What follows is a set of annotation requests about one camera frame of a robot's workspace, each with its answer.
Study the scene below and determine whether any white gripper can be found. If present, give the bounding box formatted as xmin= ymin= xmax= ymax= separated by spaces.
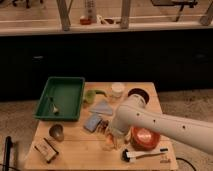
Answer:
xmin=105 ymin=124 xmax=131 ymax=149

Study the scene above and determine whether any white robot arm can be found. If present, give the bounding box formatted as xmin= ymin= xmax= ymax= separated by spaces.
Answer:
xmin=109 ymin=94 xmax=213 ymax=155

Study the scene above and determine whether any green plastic tray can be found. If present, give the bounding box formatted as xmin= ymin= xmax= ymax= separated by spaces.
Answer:
xmin=34 ymin=77 xmax=85 ymax=121

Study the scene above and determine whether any small object in tray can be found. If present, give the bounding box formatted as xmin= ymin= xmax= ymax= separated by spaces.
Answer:
xmin=49 ymin=97 xmax=59 ymax=115

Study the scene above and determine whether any black white brush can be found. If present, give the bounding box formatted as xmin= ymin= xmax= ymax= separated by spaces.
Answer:
xmin=121 ymin=148 xmax=168 ymax=162

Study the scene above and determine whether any orange-red bowl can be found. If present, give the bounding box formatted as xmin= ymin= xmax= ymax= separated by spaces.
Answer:
xmin=130 ymin=127 xmax=161 ymax=151

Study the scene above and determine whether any grey-blue cloth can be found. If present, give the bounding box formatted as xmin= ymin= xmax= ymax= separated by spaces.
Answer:
xmin=89 ymin=100 xmax=113 ymax=116

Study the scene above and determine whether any white jar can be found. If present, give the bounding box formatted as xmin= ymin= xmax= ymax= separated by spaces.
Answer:
xmin=110 ymin=82 xmax=125 ymax=99

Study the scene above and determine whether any dark bowl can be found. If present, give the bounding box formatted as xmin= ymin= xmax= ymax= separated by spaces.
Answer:
xmin=128 ymin=88 xmax=150 ymax=104

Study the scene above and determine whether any green cup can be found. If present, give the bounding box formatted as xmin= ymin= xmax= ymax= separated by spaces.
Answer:
xmin=83 ymin=89 xmax=107 ymax=104

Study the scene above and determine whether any metal goblet cup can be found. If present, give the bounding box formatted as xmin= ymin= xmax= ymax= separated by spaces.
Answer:
xmin=49 ymin=124 xmax=64 ymax=142

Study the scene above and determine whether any black stand left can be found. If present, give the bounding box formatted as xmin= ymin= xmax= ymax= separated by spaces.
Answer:
xmin=2 ymin=136 xmax=13 ymax=171

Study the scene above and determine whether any red object on shelf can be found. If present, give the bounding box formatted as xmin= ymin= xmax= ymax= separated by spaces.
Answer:
xmin=79 ymin=16 xmax=92 ymax=25

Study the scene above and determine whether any black floor cable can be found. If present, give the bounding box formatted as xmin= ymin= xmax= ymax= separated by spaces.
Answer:
xmin=175 ymin=157 xmax=198 ymax=171

